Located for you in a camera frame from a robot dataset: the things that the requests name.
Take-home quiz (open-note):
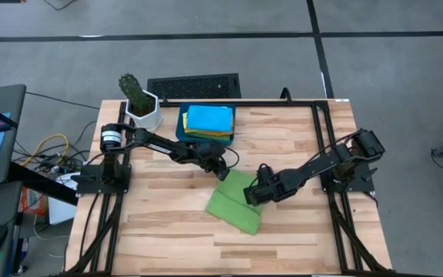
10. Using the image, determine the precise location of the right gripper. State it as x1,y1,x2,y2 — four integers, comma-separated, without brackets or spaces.
243,170,298,208

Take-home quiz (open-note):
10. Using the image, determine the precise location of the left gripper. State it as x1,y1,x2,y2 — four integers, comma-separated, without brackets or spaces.
195,140,231,182

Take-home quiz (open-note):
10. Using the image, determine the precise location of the blue microfiber towel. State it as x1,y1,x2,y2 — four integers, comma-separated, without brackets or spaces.
186,105,234,133

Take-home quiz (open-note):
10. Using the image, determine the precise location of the teal plastic bin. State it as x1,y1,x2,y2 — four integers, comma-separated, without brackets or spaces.
175,102,238,147

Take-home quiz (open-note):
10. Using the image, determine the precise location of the black floor vent grate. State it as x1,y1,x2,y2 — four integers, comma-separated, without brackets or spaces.
147,72,242,100

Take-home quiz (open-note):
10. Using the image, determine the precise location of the white hexagonal planter pot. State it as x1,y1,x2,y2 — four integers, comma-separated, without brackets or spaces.
125,90,164,132

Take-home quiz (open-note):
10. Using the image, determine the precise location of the green cactus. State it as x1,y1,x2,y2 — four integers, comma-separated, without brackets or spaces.
118,72,155,116

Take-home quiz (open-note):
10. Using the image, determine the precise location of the white box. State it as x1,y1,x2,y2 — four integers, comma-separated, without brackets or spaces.
47,172,79,225

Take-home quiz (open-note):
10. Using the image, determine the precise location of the orange cardboard box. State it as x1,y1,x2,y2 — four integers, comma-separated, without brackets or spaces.
21,187,49,216

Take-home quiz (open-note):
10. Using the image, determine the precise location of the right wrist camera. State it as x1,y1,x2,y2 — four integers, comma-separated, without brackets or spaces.
257,163,275,182

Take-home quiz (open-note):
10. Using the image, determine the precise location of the black aluminium table frame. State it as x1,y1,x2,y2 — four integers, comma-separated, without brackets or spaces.
65,98,398,277

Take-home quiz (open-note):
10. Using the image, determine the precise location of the black cable loop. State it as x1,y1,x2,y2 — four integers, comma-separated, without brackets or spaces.
280,87,294,105

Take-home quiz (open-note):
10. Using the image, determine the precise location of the yellow cable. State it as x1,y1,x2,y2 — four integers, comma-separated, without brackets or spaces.
20,133,70,167

